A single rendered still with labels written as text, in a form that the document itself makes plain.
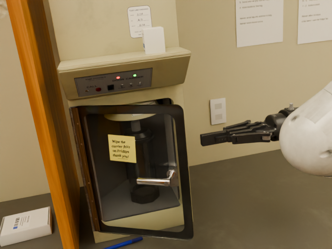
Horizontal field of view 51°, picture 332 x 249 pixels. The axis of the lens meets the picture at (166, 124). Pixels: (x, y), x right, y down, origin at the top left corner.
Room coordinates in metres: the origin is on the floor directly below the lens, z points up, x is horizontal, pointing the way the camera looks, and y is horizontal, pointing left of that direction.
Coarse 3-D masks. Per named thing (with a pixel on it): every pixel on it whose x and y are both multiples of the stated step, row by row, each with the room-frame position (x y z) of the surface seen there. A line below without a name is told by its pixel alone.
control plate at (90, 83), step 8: (120, 72) 0.85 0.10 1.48; (128, 72) 0.86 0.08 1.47; (136, 72) 0.87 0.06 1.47; (144, 72) 0.87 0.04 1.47; (80, 80) 0.84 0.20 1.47; (88, 80) 0.85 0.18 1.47; (96, 80) 0.85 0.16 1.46; (104, 80) 0.86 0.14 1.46; (112, 80) 0.87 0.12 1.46; (120, 80) 0.87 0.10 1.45; (128, 80) 0.88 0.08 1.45; (136, 80) 0.89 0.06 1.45; (144, 80) 0.90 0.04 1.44; (80, 88) 0.86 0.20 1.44; (88, 88) 0.87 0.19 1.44; (104, 88) 0.89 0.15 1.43; (120, 88) 0.90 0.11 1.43; (128, 88) 0.91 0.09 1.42; (136, 88) 0.92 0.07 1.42; (80, 96) 0.89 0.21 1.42
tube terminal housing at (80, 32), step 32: (64, 0) 0.92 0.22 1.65; (96, 0) 0.94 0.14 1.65; (128, 0) 0.95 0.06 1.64; (160, 0) 0.97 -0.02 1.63; (64, 32) 0.92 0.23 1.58; (96, 32) 0.94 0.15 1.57; (128, 32) 0.95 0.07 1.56; (96, 96) 0.93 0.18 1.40; (128, 96) 0.95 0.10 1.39; (160, 96) 0.96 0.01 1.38
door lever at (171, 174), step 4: (168, 172) 0.83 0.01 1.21; (172, 172) 0.82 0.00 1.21; (168, 176) 0.80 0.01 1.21; (172, 176) 0.81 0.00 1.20; (136, 180) 0.80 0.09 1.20; (140, 180) 0.80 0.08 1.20; (144, 180) 0.80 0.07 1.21; (148, 180) 0.79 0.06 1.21; (152, 180) 0.79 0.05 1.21; (156, 180) 0.79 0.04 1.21; (160, 180) 0.79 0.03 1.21; (164, 180) 0.78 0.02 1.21; (168, 180) 0.78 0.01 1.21; (144, 184) 0.80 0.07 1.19; (148, 184) 0.79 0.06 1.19; (152, 184) 0.79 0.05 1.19; (156, 184) 0.79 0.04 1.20; (160, 184) 0.78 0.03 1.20; (164, 184) 0.78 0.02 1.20; (168, 184) 0.78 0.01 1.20
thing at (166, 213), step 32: (96, 128) 0.88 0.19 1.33; (128, 128) 0.86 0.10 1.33; (160, 128) 0.83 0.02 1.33; (96, 160) 0.89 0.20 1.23; (160, 160) 0.83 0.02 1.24; (96, 192) 0.90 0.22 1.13; (128, 192) 0.87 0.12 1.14; (160, 192) 0.84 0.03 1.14; (128, 224) 0.87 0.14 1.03; (160, 224) 0.84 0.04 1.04; (192, 224) 0.81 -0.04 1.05
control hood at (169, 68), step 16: (176, 48) 0.93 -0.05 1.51; (64, 64) 0.85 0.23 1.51; (80, 64) 0.82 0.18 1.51; (96, 64) 0.82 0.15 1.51; (112, 64) 0.83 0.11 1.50; (128, 64) 0.84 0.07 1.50; (144, 64) 0.85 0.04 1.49; (160, 64) 0.86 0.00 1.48; (176, 64) 0.88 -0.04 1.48; (64, 80) 0.83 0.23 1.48; (160, 80) 0.91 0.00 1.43; (176, 80) 0.93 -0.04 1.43
